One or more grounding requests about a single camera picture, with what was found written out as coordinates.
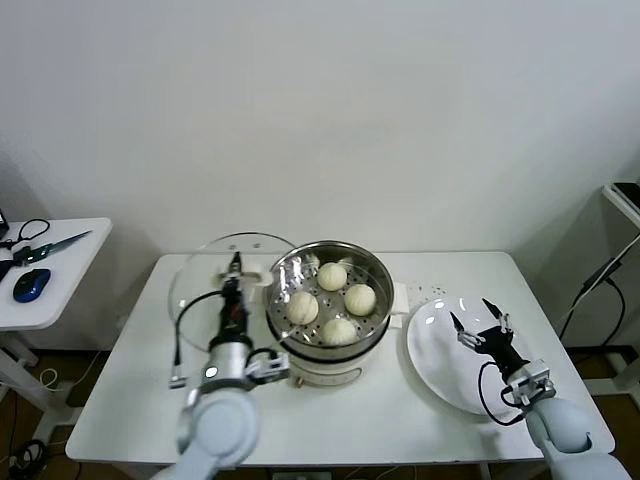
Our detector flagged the white steamed baozi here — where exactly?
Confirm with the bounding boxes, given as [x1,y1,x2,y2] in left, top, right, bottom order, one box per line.
[321,318,358,346]
[317,262,348,292]
[344,283,377,316]
[286,291,320,325]

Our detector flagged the round glass pot lid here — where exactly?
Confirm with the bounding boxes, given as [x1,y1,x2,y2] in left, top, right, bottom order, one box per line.
[167,230,306,352]

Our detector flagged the round white plate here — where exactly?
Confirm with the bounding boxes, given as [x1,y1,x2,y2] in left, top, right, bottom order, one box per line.
[405,295,535,415]

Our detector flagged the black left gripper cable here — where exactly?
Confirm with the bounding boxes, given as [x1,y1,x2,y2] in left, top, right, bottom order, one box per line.
[168,292,224,390]

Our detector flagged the black power adapter cable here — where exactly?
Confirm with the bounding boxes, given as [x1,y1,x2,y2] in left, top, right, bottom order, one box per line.
[557,232,640,351]

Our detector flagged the white coiled floor cable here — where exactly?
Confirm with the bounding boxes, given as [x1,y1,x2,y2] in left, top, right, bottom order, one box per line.
[38,349,109,394]

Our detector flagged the black flat device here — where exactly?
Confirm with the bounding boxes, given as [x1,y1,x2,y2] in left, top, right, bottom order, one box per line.
[612,182,640,209]

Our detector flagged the black looped cable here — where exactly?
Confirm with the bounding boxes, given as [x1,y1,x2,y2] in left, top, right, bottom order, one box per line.
[0,218,50,251]

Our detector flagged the white electric cooker base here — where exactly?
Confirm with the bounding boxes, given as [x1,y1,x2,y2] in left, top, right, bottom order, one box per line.
[248,274,410,390]

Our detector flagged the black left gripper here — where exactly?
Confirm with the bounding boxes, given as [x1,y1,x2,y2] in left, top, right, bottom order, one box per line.
[214,252,252,344]

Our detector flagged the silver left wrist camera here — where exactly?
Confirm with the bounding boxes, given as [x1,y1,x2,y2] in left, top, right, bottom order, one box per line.
[243,349,291,386]

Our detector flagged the blue computer mouse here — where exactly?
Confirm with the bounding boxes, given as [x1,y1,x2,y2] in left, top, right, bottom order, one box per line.
[12,268,53,304]

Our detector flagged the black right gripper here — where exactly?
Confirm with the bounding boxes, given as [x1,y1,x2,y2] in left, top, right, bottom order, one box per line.
[450,297,532,382]

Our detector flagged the white side table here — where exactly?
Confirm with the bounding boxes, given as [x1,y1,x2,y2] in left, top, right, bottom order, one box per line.
[0,217,113,436]

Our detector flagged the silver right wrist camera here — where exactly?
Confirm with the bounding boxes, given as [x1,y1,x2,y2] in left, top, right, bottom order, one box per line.
[502,357,557,409]

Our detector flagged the perforated steel steamer basket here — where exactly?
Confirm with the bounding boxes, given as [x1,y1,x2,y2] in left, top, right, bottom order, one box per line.
[263,240,394,351]

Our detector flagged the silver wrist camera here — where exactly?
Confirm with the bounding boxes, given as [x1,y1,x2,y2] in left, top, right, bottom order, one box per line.
[243,349,291,386]
[502,357,557,409]

